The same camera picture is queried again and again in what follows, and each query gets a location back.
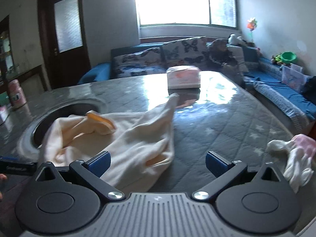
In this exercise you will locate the blue corner sofa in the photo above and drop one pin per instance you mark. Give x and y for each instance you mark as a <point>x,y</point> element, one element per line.
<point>276,84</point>

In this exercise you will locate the striped grey sofa cover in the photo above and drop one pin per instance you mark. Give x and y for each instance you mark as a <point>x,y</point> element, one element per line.
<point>281,101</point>

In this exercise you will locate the pink jar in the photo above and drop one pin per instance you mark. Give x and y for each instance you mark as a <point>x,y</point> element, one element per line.
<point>16,93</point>

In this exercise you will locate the dark wooden sideboard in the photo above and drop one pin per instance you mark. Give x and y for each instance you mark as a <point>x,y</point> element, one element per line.
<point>29,79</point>

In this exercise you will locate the green plastic bowl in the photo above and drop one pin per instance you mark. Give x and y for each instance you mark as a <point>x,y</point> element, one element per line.
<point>288,57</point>

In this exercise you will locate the colourful pinwheel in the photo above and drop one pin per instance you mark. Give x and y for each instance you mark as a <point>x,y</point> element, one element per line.
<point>252,26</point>

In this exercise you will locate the black bag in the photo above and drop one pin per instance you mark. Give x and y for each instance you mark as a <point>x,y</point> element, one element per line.
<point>310,86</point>

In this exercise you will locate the glass-front display cabinet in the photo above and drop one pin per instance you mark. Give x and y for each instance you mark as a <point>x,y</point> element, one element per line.
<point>5,47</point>

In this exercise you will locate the tall butterfly print cushion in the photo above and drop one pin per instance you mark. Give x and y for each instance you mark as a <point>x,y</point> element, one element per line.
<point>185,51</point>

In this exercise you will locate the clear plastic storage box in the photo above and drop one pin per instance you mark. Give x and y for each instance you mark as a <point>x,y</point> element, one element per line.
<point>293,77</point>

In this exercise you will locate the large window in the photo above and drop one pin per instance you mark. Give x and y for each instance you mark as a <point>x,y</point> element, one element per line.
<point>177,2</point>

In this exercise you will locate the cream long-sleeved garment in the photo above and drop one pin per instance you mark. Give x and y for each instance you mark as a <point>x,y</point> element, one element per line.
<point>138,140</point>

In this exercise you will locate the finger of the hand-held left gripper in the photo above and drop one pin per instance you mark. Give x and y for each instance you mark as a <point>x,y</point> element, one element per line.
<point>8,157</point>

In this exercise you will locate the small green toy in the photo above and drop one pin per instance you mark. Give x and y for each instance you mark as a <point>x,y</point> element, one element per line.
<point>277,59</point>

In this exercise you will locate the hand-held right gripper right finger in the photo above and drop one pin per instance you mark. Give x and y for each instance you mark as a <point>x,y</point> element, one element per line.
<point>216,164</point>

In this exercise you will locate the pink garment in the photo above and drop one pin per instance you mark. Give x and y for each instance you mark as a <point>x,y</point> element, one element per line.
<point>306,143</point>

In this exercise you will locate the grey quilted star table cover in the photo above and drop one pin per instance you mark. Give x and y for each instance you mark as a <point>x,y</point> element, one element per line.
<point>222,128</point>

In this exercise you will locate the person's left hand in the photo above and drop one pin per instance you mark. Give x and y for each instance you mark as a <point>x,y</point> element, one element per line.
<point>2,177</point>

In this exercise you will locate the dark wooden glass-panel door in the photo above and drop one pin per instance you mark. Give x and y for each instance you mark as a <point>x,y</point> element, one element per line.
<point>66,39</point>

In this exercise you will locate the white stuffed toy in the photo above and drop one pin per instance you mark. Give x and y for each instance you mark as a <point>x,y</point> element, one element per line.
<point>234,39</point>

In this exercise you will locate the brown patterned blanket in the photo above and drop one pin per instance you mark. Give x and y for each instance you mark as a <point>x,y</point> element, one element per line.
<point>219,54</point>

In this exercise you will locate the long butterfly print cushion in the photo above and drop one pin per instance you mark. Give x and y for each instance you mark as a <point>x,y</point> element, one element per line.
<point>140,63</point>

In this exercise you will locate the pink and white tissue pack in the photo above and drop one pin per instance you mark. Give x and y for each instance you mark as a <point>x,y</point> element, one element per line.
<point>184,77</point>

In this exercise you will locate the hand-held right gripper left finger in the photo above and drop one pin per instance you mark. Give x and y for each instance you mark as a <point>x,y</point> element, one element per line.
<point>100,165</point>

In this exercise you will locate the white garment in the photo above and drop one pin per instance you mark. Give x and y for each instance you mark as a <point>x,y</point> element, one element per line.
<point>293,164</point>

